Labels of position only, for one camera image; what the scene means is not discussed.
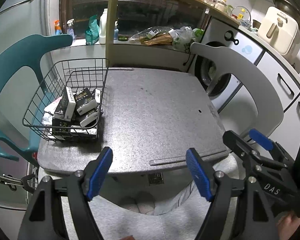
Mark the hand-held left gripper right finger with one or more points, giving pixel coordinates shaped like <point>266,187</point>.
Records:
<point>197,173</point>

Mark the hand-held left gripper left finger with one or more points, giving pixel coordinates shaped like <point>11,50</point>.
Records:
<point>100,172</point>

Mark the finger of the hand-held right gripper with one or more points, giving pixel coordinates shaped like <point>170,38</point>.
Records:
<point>237,145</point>
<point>261,138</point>

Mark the pile of black tissue packs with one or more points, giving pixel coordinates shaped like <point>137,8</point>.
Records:
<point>83,98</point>

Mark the long white red-striped packet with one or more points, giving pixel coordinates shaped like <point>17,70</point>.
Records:
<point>57,102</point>

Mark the person's right hand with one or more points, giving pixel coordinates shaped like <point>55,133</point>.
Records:
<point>292,226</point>

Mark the person's grey pants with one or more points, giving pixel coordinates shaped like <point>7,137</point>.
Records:
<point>140,222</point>

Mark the grey plastic chair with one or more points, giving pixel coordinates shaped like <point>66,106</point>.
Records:
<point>252,67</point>

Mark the white kitchen cabinets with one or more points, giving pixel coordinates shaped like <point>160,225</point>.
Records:
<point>272,65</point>

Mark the white washing machine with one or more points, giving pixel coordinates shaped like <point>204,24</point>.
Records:
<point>210,67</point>

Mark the cream air fryer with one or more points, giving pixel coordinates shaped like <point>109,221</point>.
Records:
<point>282,35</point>

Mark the blue white teapot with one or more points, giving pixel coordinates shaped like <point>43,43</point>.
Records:
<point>245,22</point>

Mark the white green plastic bag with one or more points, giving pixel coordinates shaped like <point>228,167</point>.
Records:
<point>187,38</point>

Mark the dark metal pan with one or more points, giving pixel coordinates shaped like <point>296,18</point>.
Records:
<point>287,6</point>

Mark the dark round tin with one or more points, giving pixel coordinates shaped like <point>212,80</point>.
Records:
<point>123,38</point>

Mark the small blue bottle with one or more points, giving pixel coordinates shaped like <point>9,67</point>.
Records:
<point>115,31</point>

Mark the teal plastic chair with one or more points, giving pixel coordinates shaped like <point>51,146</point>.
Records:
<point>10,62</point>

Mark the clear spray bottle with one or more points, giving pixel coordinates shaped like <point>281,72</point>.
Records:
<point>70,30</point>

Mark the white detergent bottle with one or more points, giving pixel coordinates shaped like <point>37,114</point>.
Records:
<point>103,26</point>

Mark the orange spray bottle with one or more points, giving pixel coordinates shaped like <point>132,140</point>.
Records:
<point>57,27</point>

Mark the pale refrigerator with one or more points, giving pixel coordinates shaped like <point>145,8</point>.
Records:
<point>17,22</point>

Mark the dark window wooden frame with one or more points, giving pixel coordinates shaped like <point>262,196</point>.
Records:
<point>145,12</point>

